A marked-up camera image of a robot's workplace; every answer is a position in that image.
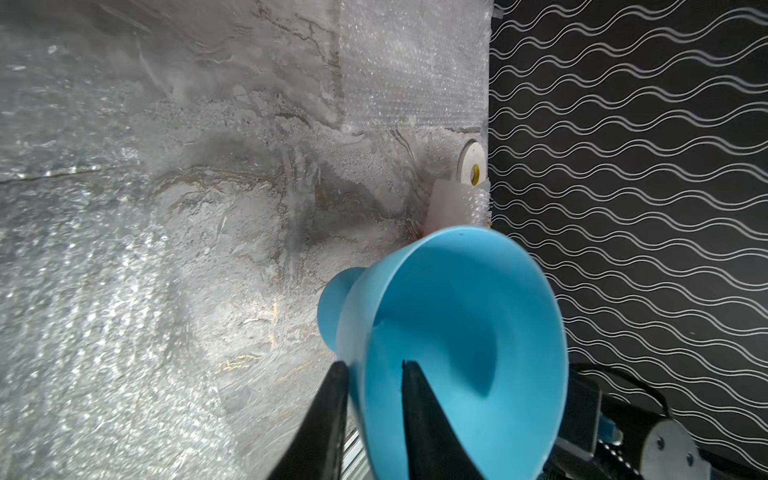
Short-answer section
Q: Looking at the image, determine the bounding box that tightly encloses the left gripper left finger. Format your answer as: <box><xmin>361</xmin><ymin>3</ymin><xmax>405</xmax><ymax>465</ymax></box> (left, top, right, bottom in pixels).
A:
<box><xmin>269</xmin><ymin>361</ymin><xmax>349</xmax><ymax>479</ymax></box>

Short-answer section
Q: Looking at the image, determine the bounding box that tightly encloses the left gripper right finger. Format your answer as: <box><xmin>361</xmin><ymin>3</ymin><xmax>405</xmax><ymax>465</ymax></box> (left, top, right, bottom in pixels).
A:
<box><xmin>401</xmin><ymin>360</ymin><xmax>483</xmax><ymax>479</ymax></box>

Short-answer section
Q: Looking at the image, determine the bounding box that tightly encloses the blue wine glass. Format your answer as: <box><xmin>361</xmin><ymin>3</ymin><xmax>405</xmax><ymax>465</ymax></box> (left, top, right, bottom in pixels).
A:
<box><xmin>317</xmin><ymin>226</ymin><xmax>568</xmax><ymax>479</ymax></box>

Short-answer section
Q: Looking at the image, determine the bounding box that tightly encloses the bubble wrap of orange glass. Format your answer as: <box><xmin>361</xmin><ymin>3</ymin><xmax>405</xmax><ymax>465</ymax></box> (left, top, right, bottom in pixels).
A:
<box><xmin>1</xmin><ymin>168</ymin><xmax>244</xmax><ymax>479</ymax></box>

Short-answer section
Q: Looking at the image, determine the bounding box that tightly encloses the bubble wrap of blue glass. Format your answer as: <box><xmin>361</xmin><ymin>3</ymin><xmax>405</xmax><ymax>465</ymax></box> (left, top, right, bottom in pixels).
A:
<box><xmin>338</xmin><ymin>0</ymin><xmax>493</xmax><ymax>130</ymax></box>

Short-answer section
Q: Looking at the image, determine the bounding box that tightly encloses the red wine glass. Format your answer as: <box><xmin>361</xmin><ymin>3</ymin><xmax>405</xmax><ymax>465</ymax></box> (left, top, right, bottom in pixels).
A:
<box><xmin>423</xmin><ymin>179</ymin><xmax>491</xmax><ymax>236</ymax></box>

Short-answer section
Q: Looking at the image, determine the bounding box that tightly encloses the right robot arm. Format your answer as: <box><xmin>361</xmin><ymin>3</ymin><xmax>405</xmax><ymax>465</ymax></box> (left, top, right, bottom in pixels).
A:
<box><xmin>539</xmin><ymin>363</ymin><xmax>767</xmax><ymax>479</ymax></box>

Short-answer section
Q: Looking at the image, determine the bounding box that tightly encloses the white tape roll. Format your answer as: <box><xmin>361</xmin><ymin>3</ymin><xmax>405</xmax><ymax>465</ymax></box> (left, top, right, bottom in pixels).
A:
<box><xmin>456</xmin><ymin>139</ymin><xmax>488</xmax><ymax>186</ymax></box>

